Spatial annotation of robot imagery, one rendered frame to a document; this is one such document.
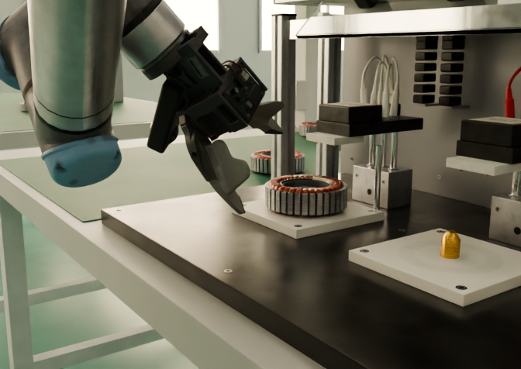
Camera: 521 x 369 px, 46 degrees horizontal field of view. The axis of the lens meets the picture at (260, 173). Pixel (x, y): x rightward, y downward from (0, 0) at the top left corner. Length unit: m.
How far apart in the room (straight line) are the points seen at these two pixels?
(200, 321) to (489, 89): 0.55
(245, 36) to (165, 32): 5.43
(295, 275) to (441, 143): 0.44
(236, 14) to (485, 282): 5.55
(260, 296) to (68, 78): 0.26
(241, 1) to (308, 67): 4.22
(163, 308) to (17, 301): 1.05
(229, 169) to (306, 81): 1.20
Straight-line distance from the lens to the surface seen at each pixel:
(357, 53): 1.11
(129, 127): 2.14
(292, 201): 0.78
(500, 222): 0.78
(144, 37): 0.67
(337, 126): 0.84
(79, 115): 0.58
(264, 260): 0.67
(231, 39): 6.02
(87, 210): 0.99
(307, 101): 1.89
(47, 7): 0.49
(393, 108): 0.91
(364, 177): 0.92
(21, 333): 1.71
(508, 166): 0.67
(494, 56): 0.93
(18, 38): 0.71
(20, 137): 2.03
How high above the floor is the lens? 0.99
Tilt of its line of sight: 11 degrees down
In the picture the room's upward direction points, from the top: straight up
